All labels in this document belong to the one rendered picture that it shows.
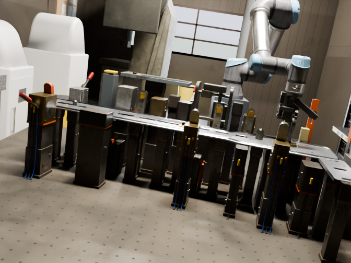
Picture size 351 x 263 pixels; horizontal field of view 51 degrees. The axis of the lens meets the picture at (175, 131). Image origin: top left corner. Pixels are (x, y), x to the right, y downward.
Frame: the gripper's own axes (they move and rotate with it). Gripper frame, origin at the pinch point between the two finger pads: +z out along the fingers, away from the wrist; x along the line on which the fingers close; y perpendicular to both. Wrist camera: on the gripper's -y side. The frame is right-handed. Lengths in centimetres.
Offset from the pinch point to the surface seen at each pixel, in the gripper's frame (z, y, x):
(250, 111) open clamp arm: -7.0, 17.6, -14.7
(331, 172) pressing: 2.3, -10.7, 33.6
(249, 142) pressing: 2.3, 16.9, 10.5
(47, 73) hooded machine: 23, 266, -274
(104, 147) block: 14, 76, 19
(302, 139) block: 1.2, -7.5, -10.7
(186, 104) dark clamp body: -5, 49, -16
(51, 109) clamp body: 1, 101, 18
